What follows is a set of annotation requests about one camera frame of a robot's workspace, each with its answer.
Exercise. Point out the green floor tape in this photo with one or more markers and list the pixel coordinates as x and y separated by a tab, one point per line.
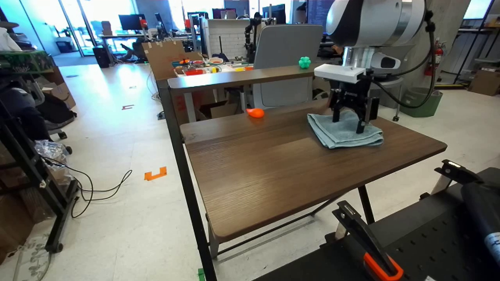
202	276

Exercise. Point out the black desk monitor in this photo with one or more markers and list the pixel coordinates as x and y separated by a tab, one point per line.
130	23

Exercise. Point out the black cylindrical device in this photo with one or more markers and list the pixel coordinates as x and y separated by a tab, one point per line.
481	208

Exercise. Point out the white partition panel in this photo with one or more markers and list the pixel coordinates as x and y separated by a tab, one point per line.
227	37

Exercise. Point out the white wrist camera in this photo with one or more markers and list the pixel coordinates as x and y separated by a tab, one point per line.
338	73

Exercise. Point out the large cardboard sheet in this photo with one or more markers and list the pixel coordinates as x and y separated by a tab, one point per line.
166	60

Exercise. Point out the light blue towel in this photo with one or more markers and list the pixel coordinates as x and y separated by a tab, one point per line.
338	133

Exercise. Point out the small orange toy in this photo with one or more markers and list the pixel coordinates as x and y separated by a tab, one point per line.
255	113

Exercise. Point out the grey partition panel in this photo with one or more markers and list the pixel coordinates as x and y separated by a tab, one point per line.
283	49

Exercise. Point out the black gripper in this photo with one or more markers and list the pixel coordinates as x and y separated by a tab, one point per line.
352	91

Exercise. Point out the red fire extinguisher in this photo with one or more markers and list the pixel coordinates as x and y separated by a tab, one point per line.
438	63

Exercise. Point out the grey visitor chair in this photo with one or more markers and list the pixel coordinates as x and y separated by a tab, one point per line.
399	88

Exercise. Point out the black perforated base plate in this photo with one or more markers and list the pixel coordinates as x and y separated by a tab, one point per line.
427	240

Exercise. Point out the black table frame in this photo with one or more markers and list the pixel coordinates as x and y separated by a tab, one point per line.
189	208

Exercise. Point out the tray of colourful toys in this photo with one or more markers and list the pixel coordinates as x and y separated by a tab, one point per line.
208	68

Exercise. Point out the dark office chair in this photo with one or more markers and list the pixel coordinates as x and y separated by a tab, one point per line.
52	112

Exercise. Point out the black metal rack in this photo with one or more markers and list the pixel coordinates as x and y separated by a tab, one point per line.
61	219

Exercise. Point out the green bumpy ball toy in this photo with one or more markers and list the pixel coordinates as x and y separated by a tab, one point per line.
305	63

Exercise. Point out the small cardboard box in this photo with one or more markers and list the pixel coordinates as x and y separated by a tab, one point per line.
485	82

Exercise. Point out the long wooden side table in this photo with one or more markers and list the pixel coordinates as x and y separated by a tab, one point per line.
235	79

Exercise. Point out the green plastic bin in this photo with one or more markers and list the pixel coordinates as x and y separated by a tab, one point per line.
422	104

